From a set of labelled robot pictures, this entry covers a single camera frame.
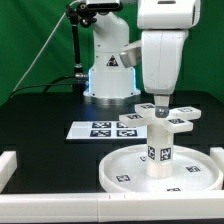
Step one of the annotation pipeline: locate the white marker sheet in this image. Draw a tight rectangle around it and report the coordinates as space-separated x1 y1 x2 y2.
66 121 147 140

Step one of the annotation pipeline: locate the white fence block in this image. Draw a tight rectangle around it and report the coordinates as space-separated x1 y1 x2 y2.
210 147 224 177
0 151 17 193

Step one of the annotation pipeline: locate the white front fence bar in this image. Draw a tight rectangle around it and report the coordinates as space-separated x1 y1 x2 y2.
0 190 224 223

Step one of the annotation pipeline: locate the white round table top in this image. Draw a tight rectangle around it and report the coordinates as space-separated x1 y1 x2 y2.
99 144 223 193

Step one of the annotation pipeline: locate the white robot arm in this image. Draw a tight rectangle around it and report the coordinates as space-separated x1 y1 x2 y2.
83 0 201 118

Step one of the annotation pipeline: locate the white cable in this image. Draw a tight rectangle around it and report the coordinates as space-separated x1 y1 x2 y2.
12 0 88 93

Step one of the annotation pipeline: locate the white left fence block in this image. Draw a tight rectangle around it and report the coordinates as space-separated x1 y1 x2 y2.
0 151 17 193

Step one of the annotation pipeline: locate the black cable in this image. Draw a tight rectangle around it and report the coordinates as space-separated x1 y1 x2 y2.
9 75 90 99

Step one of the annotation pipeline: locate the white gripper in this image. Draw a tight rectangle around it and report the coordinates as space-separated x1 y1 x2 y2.
137 0 201 118

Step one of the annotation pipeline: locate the black camera stand pole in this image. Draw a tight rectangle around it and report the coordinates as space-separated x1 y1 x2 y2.
66 3 97 95

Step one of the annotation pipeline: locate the white right fence block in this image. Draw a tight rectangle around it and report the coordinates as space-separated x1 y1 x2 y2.
210 147 224 177

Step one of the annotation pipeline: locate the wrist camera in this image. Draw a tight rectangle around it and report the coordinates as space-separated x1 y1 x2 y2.
119 40 141 68

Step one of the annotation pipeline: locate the white cross-shaped table base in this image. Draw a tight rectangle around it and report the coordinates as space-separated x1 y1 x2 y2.
119 103 201 133

